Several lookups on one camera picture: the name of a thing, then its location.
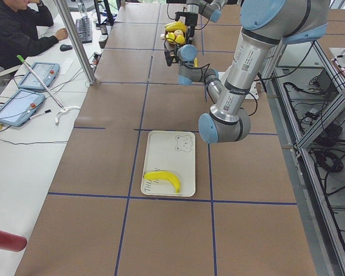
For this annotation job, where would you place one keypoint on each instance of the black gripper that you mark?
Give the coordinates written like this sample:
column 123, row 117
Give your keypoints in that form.
column 190, row 20

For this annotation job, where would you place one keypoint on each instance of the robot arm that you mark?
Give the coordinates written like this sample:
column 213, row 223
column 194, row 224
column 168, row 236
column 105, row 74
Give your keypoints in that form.
column 264, row 24
column 209, row 10

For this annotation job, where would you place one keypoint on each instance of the woven wicker basket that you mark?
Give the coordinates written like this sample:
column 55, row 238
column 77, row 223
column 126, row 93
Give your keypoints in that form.
column 175, row 33

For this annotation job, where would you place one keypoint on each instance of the black keyboard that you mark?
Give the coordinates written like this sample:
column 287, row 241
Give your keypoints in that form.
column 84, row 29

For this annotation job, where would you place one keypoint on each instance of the black computer mouse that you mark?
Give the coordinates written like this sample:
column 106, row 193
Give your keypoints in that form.
column 65, row 47

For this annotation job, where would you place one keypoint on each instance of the white bear tray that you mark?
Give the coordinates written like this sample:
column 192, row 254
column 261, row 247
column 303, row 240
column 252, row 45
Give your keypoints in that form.
column 172, row 151

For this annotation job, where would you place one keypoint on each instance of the far blue teach pendant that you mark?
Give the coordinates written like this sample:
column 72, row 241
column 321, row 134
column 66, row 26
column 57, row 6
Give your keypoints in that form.
column 47, row 72

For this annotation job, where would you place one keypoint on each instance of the blue teach pendant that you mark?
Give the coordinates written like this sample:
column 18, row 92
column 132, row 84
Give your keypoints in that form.
column 47, row 72
column 22, row 105

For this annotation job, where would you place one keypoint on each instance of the black marker pen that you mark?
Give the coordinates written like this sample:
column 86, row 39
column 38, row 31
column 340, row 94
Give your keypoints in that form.
column 40, row 114

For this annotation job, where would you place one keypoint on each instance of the person in black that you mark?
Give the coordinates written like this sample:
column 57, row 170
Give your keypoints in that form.
column 18, row 31

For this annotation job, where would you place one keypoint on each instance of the near blue teach pendant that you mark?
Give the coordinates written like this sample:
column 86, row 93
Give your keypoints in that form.
column 22, row 105

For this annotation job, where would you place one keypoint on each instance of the red bottle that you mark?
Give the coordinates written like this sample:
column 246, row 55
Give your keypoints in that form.
column 12, row 242

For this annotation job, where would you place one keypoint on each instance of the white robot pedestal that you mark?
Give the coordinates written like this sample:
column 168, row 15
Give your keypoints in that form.
column 246, row 63

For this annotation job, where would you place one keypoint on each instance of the aluminium frame post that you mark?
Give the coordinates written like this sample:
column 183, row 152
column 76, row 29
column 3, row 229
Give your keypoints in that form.
column 76, row 42

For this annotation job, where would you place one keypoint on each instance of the metal rod green handle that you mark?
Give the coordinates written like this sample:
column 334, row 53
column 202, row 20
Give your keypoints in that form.
column 41, row 82

